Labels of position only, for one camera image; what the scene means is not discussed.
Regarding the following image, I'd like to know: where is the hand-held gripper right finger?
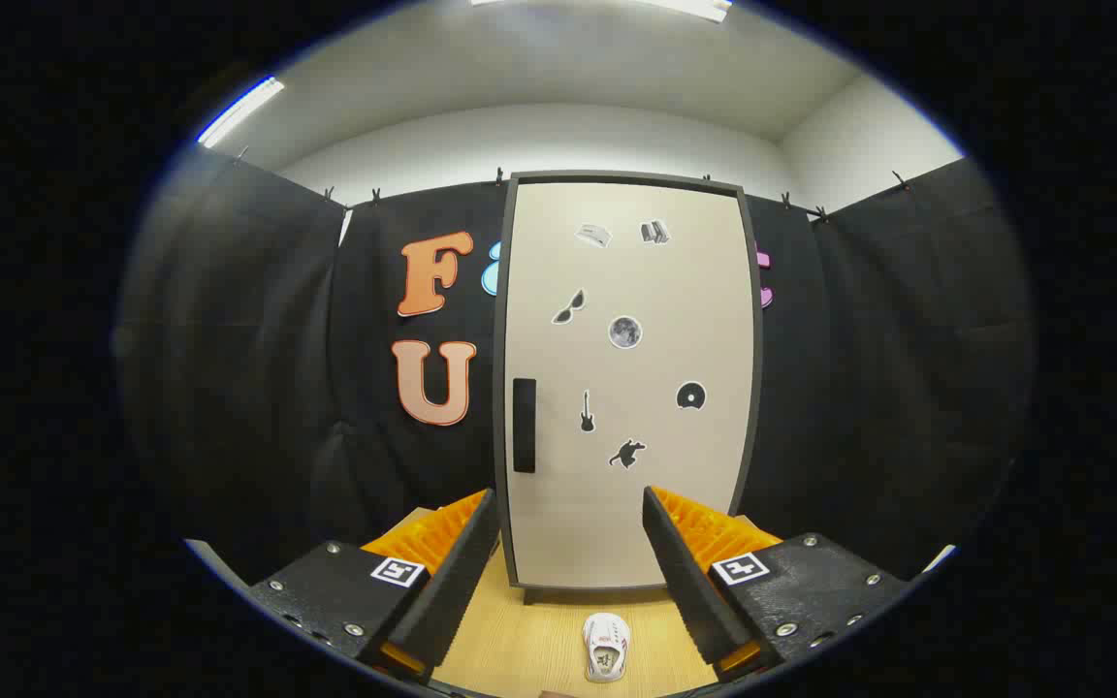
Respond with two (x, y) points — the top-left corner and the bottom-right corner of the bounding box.
(642, 485), (910, 682)

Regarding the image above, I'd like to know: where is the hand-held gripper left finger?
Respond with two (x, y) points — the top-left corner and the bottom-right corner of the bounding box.
(246, 488), (502, 685)

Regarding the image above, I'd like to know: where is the white shoe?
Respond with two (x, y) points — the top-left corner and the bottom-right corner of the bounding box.
(582, 612), (631, 683)

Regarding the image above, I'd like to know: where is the black door handle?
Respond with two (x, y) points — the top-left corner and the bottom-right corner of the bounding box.
(513, 378), (537, 474)

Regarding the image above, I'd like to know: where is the dark grey shoe cabinet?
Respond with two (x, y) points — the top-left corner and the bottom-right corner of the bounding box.
(494, 171), (765, 604)

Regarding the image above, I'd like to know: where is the grey board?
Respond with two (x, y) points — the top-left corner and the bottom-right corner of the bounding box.
(185, 538), (254, 587)

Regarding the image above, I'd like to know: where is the black backdrop cloth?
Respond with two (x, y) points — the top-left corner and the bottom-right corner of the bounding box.
(117, 145), (1035, 587)

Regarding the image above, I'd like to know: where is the row of black cloth clips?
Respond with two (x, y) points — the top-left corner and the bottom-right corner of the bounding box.
(234, 145), (913, 222)

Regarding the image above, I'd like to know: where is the long ceiling light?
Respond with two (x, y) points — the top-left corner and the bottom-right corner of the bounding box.
(195, 76), (285, 148)

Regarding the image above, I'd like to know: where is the wide ceiling light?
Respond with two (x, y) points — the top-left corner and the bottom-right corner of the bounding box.
(469, 0), (734, 24)

